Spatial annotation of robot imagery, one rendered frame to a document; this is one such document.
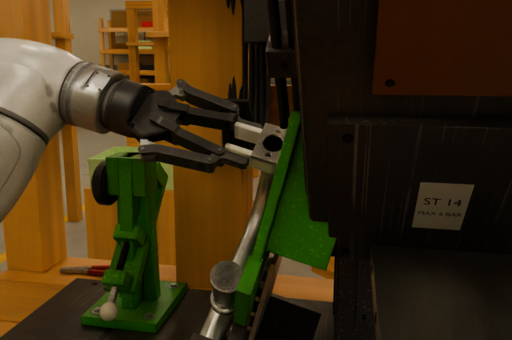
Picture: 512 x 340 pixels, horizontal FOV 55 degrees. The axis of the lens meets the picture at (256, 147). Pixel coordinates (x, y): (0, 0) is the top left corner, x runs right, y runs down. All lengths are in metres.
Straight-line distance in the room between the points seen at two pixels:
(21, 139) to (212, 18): 0.40
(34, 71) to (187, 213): 0.42
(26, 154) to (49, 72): 0.11
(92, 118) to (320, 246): 0.34
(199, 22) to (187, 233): 0.40
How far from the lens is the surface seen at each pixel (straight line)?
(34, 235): 1.14
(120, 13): 11.41
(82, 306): 0.94
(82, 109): 0.67
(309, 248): 0.54
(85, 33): 11.74
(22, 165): 0.68
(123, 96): 0.66
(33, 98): 0.69
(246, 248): 0.69
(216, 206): 0.94
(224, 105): 0.66
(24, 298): 1.06
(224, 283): 0.56
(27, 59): 0.72
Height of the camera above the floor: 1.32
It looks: 10 degrees down
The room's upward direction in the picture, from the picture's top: straight up
